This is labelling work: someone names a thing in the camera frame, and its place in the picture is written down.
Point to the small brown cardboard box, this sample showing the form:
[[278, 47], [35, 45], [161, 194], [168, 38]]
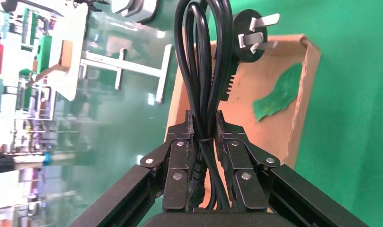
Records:
[[66, 53]]

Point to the open brown cardboard box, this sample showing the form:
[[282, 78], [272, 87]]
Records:
[[269, 137]]

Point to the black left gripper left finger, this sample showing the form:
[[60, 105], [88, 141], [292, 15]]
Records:
[[178, 163]]

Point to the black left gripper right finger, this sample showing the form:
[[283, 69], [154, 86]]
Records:
[[241, 163]]

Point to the white background table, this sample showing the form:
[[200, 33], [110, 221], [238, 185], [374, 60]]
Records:
[[69, 62]]

